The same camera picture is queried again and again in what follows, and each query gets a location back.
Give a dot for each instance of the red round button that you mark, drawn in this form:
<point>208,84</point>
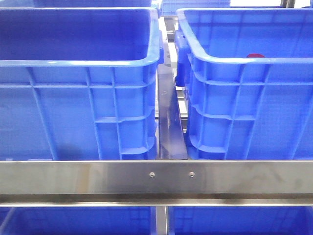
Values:
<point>255,55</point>

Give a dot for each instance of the right blue plastic crate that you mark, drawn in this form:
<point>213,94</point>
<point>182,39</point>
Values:
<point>243,108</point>

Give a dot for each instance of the blue plastic crate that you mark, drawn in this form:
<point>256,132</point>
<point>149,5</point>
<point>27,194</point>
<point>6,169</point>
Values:
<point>243,108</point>
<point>78,83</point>

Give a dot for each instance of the left blue plastic crate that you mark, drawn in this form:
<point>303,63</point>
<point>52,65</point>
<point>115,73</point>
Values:
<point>78,83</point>

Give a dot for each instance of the lower right blue crate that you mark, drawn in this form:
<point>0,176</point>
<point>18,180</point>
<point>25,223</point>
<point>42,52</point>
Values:
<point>241,220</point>

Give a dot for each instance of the lower left blue crate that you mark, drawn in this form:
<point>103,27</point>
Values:
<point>80,221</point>

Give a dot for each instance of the far right blue crate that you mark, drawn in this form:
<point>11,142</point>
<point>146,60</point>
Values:
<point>169,7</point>

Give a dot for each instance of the far left blue crate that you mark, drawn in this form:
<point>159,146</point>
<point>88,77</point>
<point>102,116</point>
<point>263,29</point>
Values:
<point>79,3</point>

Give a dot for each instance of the steel centre divider rail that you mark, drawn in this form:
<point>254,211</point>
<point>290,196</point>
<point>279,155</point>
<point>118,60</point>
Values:
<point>171,140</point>

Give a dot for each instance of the steel front rack rail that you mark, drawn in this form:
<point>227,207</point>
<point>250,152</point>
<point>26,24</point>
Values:
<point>156,183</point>

